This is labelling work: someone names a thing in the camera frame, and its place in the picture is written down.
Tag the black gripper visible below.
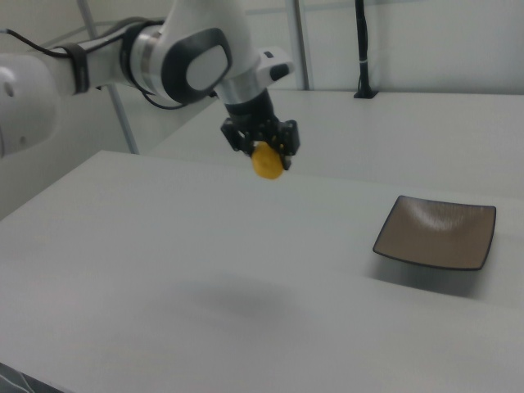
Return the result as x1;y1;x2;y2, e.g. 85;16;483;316
219;88;303;172

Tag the yellow potato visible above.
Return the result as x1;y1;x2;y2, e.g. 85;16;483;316
250;140;286;182

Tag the square brown ceramic plate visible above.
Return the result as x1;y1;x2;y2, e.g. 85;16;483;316
372;194;498;272

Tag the dark patterned cloth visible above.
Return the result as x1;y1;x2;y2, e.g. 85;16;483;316
0;361;63;393

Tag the grey metal frame post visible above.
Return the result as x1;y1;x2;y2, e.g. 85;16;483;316
293;0;314;91

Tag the black camera stand pole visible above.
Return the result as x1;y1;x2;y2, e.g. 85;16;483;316
353;0;380;101

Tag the slanted grey frame post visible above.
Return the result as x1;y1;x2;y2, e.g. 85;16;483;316
76;0;141;156

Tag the black cable strap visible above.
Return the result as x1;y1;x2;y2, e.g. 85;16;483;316
60;42;92;96

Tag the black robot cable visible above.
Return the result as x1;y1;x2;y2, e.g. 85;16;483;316
0;17;219;111

